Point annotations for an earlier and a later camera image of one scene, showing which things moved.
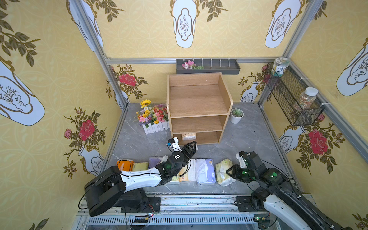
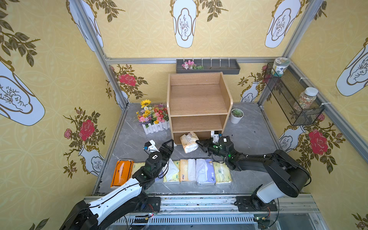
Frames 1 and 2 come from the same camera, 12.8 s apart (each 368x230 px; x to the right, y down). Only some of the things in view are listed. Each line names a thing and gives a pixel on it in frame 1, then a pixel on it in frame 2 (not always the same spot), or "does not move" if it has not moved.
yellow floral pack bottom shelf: (223, 178) does not move
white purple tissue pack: (205, 173) does not move
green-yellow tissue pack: (141, 166) does not move
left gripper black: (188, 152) → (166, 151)
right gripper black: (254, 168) → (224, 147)
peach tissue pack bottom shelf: (189, 136) does not move
